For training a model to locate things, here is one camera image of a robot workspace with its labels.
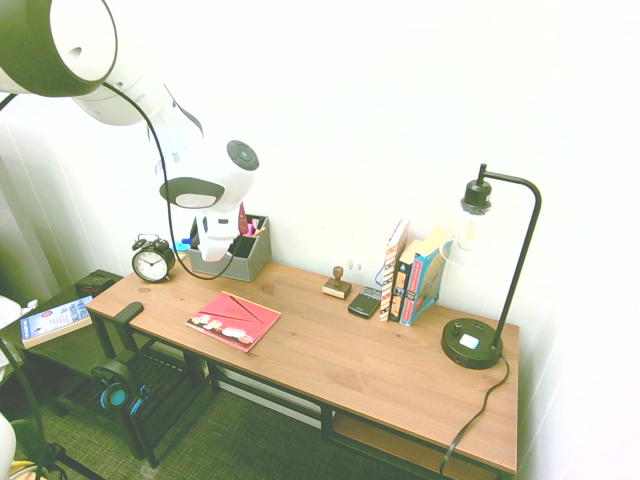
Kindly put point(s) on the black desk lamp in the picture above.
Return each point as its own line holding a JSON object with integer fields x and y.
{"x": 470, "y": 345}

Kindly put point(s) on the black and orange book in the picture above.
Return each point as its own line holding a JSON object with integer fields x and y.
{"x": 400, "y": 290}

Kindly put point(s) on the dark side table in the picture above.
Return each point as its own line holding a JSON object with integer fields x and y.
{"x": 75, "y": 345}

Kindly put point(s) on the white red patterned book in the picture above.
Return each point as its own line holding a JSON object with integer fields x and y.
{"x": 391, "y": 270}

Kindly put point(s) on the black mobile phone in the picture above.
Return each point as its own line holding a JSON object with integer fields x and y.
{"x": 364, "y": 302}

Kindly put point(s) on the black headphones with blue pads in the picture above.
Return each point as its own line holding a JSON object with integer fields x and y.
{"x": 116, "y": 395}

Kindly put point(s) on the wooden rubber stamp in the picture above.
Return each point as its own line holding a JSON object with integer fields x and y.
{"x": 336, "y": 287}

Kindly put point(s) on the wooden desk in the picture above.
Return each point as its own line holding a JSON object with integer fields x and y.
{"x": 325, "y": 420}

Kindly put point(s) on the blue paperback book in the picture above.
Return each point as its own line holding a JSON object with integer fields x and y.
{"x": 422, "y": 285}

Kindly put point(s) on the black slatted shoe rack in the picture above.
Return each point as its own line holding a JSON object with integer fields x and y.
{"x": 150, "y": 375}

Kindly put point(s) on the black twin-bell alarm clock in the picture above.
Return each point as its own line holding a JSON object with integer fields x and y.
{"x": 150, "y": 264}

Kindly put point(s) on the blue and white book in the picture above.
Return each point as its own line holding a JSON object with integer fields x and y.
{"x": 55, "y": 320}

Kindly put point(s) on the black headphone hook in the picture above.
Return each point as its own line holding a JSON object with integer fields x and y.
{"x": 124, "y": 315}

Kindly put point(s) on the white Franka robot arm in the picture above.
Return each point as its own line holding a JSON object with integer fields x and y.
{"x": 125, "y": 95}

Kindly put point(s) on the grey desk organizer holder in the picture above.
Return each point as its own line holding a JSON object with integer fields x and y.
{"x": 247, "y": 262}

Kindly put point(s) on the small black box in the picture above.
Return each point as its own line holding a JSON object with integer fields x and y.
{"x": 94, "y": 284}

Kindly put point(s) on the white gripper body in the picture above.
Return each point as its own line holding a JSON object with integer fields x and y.
{"x": 216, "y": 235}

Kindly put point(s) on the pink red book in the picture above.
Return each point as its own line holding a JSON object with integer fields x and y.
{"x": 235, "y": 320}

